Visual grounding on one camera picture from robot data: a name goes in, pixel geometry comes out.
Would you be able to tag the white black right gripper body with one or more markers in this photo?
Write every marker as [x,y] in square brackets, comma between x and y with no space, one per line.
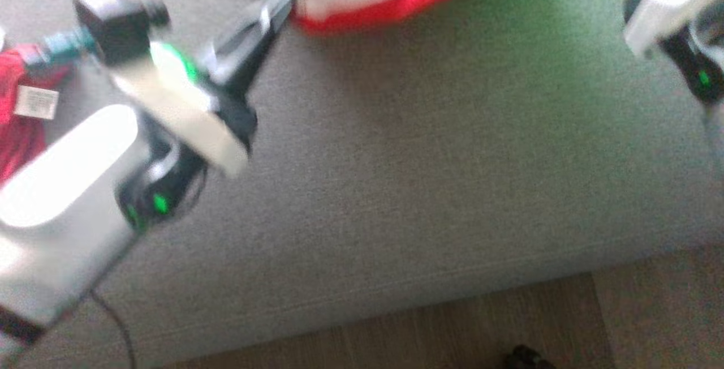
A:
[673,1]

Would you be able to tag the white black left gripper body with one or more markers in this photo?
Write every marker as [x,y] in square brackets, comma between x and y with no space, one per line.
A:
[181,114]

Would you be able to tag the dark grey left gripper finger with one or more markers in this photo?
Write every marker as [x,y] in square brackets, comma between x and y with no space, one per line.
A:
[254,58]
[249,29]

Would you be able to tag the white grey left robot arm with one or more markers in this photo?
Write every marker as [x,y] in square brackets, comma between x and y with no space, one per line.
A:
[56,188]

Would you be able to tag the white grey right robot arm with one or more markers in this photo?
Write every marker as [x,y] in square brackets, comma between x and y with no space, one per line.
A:
[698,74]

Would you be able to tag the plain red garment white trim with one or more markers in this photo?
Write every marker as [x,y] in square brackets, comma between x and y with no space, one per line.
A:
[17,142]

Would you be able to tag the large grey fabric sofa seat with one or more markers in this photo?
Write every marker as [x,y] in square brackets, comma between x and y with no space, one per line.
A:
[396,188]

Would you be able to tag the small black object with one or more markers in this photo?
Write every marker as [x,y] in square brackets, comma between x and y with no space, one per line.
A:
[526,357]

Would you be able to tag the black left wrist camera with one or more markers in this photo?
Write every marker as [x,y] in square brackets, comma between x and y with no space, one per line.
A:
[113,24]

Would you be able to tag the teal left camera connector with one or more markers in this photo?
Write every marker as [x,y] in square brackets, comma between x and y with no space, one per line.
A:
[62,46]

